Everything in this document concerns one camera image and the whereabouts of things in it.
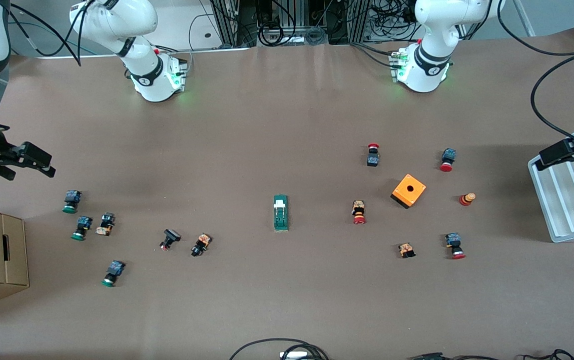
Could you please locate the green push button blue body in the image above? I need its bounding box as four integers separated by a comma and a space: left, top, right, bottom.
101, 260, 126, 288
71, 215, 93, 242
62, 189, 83, 215

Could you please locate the aluminium equipment rack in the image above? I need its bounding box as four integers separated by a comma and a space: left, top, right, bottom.
209, 0, 420, 48

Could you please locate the black orange contact switch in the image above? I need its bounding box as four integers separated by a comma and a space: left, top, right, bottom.
95, 212, 116, 237

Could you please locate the white ridged plastic tray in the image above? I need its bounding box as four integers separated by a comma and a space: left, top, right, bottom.
527, 119, 574, 244

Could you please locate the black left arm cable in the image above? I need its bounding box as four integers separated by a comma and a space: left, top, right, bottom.
496, 0, 574, 147

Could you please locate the orange button enclosure box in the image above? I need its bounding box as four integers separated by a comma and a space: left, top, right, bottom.
390, 173, 427, 210

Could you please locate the black cable loop bundle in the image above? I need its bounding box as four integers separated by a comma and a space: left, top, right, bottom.
229, 338, 330, 360

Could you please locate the red emergency stop orange body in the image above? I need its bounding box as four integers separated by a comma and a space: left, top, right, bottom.
351, 199, 367, 226

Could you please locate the thin black cable with plug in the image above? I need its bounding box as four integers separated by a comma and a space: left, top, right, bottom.
408, 349, 574, 360

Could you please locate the green load switch white handle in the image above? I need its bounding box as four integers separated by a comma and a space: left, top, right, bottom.
273, 194, 290, 232

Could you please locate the black knob orange selector switch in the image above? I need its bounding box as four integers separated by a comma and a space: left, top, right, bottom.
190, 232, 212, 258

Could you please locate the red push button blue body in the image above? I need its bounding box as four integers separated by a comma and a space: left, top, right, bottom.
444, 232, 466, 260
439, 148, 457, 173

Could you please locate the black square push button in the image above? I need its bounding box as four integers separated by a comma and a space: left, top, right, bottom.
159, 228, 182, 252

